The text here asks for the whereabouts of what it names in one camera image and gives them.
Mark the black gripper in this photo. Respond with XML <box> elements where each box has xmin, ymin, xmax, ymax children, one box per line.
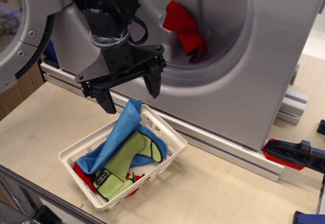
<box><xmin>75</xmin><ymin>33</ymin><xmax>166</xmax><ymax>114</ymax></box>

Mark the red cloth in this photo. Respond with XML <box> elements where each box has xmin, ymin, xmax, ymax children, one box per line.
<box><xmin>162</xmin><ymin>0</ymin><xmax>208</xmax><ymax>63</ymax></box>
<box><xmin>73</xmin><ymin>163</ymin><xmax>145</xmax><ymax>201</ymax></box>

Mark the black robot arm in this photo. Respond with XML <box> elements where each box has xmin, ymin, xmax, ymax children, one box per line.
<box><xmin>72</xmin><ymin>0</ymin><xmax>166</xmax><ymax>114</ymax></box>

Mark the blue object behind machine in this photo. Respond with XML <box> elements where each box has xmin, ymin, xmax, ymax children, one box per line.
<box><xmin>43</xmin><ymin>39</ymin><xmax>59</xmax><ymax>69</ymax></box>

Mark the grey toy washing machine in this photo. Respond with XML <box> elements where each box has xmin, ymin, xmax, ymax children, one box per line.
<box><xmin>48</xmin><ymin>0</ymin><xmax>325</xmax><ymax>151</ymax></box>

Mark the round washing machine door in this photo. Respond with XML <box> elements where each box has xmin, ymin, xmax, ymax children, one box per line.
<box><xmin>1</xmin><ymin>0</ymin><xmax>71</xmax><ymax>92</ymax></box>

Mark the blue cloth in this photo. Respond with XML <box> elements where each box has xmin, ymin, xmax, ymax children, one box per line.
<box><xmin>76</xmin><ymin>100</ymin><xmax>168</xmax><ymax>174</ymax></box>

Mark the white plastic basket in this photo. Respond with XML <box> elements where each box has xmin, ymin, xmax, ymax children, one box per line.
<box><xmin>58</xmin><ymin>100</ymin><xmax>187</xmax><ymax>211</ymax></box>

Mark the green cloth with black outline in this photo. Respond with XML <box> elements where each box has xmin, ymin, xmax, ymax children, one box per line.
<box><xmin>96</xmin><ymin>131</ymin><xmax>163</xmax><ymax>185</ymax></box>

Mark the red cloth in basket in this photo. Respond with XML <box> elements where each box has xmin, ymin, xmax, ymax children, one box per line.
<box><xmin>73</xmin><ymin>163</ymin><xmax>145</xmax><ymax>201</ymax></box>

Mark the red and black clamp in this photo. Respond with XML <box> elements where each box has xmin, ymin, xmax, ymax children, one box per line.
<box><xmin>263</xmin><ymin>139</ymin><xmax>324</xmax><ymax>173</ymax></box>

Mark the black and blue clamp corner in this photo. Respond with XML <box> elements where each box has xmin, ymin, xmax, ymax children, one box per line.
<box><xmin>292</xmin><ymin>211</ymin><xmax>325</xmax><ymax>224</ymax></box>

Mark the aluminium extrusion rail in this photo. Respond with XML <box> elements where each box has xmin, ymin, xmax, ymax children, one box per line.
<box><xmin>40</xmin><ymin>60</ymin><xmax>285</xmax><ymax>183</ymax></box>

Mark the black block on frame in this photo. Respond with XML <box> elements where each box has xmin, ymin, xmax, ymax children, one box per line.
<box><xmin>33</xmin><ymin>205</ymin><xmax>62</xmax><ymax>224</ymax></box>

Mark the grey metal table frame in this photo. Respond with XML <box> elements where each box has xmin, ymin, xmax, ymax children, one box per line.
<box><xmin>1</xmin><ymin>166</ymin><xmax>103</xmax><ymax>223</ymax></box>

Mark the black bracket at right edge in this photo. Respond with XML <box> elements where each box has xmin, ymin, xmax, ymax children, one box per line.
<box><xmin>317</xmin><ymin>119</ymin><xmax>325</xmax><ymax>135</ymax></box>

